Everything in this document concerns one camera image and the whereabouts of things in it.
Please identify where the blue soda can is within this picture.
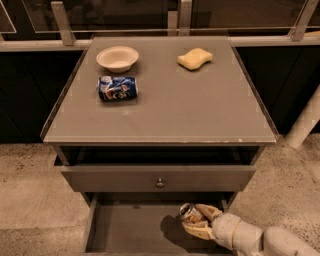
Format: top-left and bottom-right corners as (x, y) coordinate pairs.
(97, 76), (138, 102)

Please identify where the yellow sponge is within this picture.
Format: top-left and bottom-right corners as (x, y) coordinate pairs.
(177, 48), (213, 70)

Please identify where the grey top drawer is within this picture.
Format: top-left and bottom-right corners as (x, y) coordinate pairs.
(61, 165), (256, 192)

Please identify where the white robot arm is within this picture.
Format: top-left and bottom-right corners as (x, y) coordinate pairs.
(186, 36), (320, 256)

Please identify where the round metal drawer knob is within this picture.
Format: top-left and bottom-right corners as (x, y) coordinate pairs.
(156, 178), (165, 188)

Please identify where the metal window railing frame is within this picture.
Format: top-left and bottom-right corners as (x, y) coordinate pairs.
(0, 0), (320, 52)

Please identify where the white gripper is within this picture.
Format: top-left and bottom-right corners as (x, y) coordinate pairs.
(182, 204), (241, 249)

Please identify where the white paper bowl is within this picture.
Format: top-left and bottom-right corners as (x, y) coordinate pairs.
(96, 46), (139, 73)

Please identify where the orange soda can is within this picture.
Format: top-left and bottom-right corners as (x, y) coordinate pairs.
(179, 203), (203, 223)

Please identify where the open grey middle drawer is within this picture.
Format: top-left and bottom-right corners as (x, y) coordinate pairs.
(79, 193), (235, 256)

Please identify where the grey drawer cabinet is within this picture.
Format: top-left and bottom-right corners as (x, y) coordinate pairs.
(39, 35), (280, 256)

